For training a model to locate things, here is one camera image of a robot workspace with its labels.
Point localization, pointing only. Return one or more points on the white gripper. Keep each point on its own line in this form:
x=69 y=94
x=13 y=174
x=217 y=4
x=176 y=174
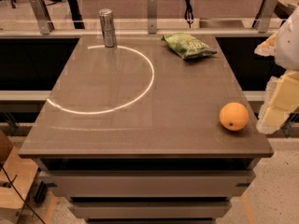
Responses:
x=289 y=46

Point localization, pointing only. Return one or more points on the orange fruit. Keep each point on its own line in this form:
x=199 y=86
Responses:
x=234 y=116

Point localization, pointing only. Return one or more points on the silver redbull can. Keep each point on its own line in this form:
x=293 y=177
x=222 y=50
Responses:
x=107 y=27

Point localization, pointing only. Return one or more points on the green chip bag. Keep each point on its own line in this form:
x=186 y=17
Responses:
x=187 y=46

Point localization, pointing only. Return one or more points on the grey drawer cabinet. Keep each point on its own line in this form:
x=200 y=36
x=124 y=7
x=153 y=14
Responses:
x=133 y=135

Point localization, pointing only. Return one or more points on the right metal rail bracket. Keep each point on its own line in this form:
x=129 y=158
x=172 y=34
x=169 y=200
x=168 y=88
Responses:
x=266 y=15

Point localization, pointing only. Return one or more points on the metal rail bracket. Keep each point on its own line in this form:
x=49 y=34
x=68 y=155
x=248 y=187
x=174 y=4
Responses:
x=152 y=16
x=44 y=22
x=266 y=15

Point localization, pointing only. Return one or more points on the middle metal rail bracket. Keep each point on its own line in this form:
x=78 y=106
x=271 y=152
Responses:
x=152 y=16

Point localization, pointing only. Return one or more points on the left metal rail bracket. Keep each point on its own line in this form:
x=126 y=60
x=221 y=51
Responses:
x=44 y=22

